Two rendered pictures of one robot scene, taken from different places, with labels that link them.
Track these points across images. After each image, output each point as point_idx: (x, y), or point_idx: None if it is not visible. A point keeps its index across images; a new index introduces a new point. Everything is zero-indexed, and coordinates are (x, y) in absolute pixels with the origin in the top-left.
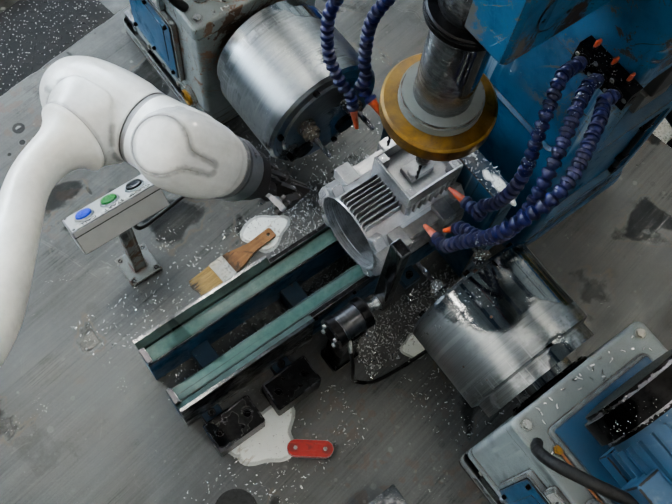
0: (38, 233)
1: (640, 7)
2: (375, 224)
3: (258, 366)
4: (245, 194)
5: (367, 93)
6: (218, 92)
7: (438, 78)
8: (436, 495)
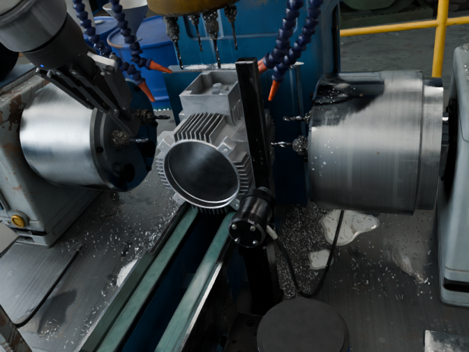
0: None
1: None
2: (215, 135)
3: (202, 341)
4: (54, 12)
5: (144, 59)
6: (40, 195)
7: None
8: None
